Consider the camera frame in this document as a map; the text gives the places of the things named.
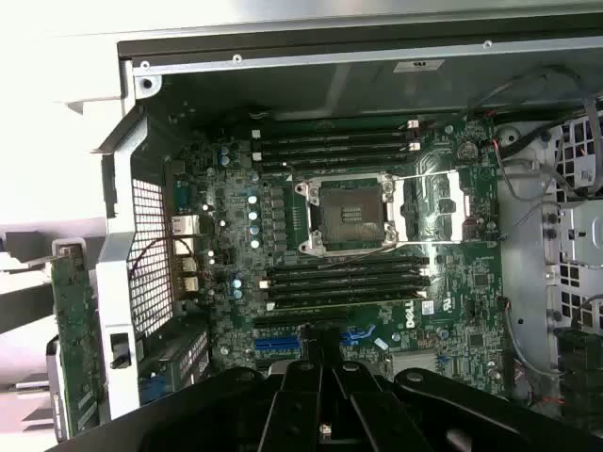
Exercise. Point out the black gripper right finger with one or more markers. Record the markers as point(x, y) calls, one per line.
point(400, 414)

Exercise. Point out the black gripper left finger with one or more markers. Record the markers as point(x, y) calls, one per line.
point(264, 414)

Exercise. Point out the silver chipset heatsink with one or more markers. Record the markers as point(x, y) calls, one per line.
point(417, 363)

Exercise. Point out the blue expansion slot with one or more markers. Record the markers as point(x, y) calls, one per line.
point(278, 342)

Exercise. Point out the small blue connector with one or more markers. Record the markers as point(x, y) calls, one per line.
point(355, 337)

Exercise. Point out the black expansion slot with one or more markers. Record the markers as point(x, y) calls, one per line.
point(282, 323)

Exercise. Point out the black RAM slot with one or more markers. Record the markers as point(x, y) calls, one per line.
point(330, 150)
point(330, 126)
point(348, 285)
point(348, 275)
point(330, 161)
point(348, 297)
point(348, 263)
point(330, 138)

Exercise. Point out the green Dell motherboard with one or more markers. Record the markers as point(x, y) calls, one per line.
point(471, 282)

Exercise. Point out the black and silver PC case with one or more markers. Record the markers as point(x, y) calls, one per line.
point(115, 282)

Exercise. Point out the silver socket cover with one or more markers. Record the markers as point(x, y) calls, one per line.
point(454, 221)

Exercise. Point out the CPU socket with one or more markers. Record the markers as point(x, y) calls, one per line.
point(351, 212)

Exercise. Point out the silver perforated disk bay cage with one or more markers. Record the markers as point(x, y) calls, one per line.
point(579, 221)

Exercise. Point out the round coin battery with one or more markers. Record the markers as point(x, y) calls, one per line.
point(467, 150)

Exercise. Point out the grey parts rack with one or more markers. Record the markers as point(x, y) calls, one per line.
point(21, 249)

